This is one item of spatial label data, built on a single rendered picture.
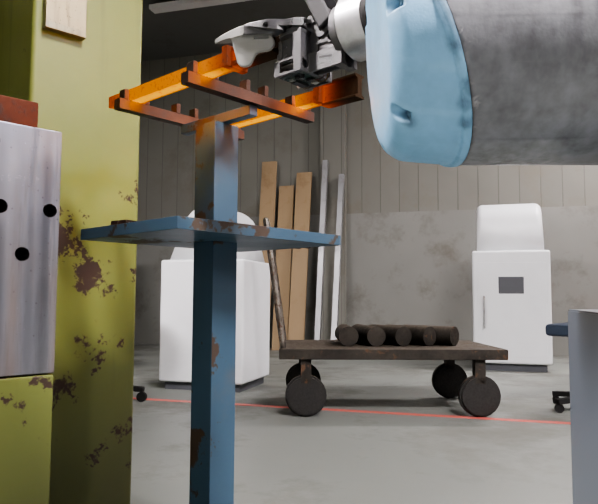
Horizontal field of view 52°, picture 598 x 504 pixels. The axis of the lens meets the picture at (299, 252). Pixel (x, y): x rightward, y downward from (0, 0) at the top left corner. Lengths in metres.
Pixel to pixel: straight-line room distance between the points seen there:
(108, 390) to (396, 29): 1.22
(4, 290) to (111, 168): 0.45
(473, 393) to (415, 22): 3.03
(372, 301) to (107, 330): 5.93
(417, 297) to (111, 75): 5.95
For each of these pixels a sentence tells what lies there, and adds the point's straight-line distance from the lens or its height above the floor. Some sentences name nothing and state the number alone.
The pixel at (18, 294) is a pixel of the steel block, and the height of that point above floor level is 0.61.
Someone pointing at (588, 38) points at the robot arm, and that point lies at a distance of 0.43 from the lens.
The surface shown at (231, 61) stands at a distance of 1.04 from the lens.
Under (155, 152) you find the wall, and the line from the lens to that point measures 8.45.
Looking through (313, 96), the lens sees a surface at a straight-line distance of 1.21.
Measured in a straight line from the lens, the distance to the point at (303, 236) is 1.16.
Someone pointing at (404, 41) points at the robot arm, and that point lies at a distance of 0.41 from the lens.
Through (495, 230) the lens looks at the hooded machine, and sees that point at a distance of 5.65.
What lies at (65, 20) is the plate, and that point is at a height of 1.21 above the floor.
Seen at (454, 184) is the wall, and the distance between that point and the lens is 7.28.
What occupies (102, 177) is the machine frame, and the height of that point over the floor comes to 0.88.
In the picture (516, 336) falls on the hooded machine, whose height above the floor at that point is 0.29.
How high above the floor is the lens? 0.61
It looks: 4 degrees up
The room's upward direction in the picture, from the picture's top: straight up
